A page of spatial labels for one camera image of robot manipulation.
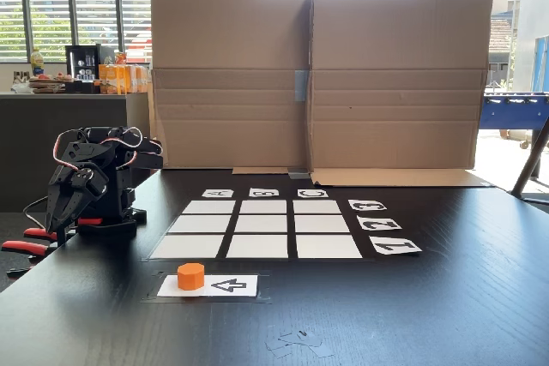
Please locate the orange round token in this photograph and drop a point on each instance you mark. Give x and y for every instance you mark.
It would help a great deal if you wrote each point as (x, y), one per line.
(191, 277)

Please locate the white nine-square grid sheet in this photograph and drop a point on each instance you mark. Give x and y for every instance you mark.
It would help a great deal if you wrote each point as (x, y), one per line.
(261, 229)

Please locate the dark counter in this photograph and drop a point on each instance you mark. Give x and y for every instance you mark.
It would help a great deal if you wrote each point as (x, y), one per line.
(43, 126)

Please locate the red black table clamp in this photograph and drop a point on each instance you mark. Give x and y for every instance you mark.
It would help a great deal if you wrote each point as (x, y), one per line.
(25, 247)

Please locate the orange juice carton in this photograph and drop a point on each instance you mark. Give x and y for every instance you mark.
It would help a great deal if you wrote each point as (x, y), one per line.
(124, 79)
(140, 79)
(108, 79)

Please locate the wooden tray with food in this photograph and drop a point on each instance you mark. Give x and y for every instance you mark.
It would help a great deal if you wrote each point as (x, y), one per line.
(49, 83)

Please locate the yellow drink bottle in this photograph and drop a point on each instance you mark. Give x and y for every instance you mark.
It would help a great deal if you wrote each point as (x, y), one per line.
(37, 64)

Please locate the paper label letter B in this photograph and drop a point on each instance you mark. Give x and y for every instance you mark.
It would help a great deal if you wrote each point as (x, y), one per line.
(263, 193)

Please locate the white arrow paper sheet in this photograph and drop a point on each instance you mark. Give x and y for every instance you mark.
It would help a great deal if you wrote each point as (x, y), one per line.
(231, 285)

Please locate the grey tape strip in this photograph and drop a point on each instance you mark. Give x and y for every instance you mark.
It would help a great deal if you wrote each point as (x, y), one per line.
(301, 85)
(299, 175)

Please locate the paper label letter C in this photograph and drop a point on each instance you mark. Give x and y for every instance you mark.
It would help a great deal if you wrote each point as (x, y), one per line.
(313, 193)

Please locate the paper label number 3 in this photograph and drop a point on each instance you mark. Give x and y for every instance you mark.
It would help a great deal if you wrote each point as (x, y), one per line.
(367, 205)

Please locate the paper label number 2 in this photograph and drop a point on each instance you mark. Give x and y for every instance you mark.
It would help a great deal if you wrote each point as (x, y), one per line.
(379, 223)

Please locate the brown cardboard box screen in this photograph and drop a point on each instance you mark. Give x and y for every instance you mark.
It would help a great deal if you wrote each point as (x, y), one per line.
(386, 83)

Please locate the paper label number 1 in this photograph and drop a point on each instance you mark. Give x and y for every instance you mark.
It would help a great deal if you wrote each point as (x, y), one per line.
(394, 246)

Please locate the blue foosball table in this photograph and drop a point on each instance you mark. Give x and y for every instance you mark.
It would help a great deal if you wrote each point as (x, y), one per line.
(514, 111)

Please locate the grey slanted metal leg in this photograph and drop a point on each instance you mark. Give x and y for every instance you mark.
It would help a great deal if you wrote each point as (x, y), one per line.
(529, 164)

